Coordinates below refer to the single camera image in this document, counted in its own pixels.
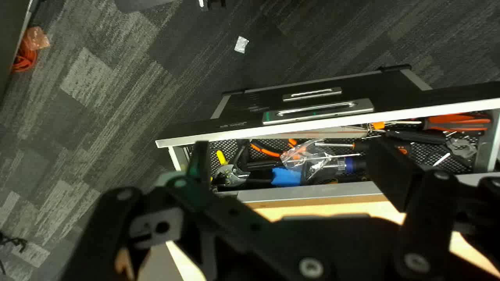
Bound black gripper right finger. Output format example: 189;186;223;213
364;136;500;281

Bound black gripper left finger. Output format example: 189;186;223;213
61;141;262;281

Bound grey tool-filled cabinet drawer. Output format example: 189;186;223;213
155;97;500;208

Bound grey metal pliers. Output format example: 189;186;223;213
214;163;253;191

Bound silver metal tool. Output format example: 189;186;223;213
431;138;478;170

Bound grey wood-topped tool cabinet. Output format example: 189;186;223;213
155;180;500;280

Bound white paper scrap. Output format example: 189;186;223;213
233;35;251;56

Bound orange plastic item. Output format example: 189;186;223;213
11;25;53;75

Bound yellow handled tool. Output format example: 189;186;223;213
214;149;231;167

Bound black orange handled screwdriver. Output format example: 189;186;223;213
370;120;450;149

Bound blue black handled screwdriver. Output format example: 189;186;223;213
311;156;364;177

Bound orange handled tool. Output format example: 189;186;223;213
423;114;494;135

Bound orange curved handle tool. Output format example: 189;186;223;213
248;138;300;161

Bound bright blue handled tool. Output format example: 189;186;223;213
269;166;305;189

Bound clear orange handled screwdriver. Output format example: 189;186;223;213
280;141;362;174

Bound black floor cable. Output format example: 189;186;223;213
0;231;28;255

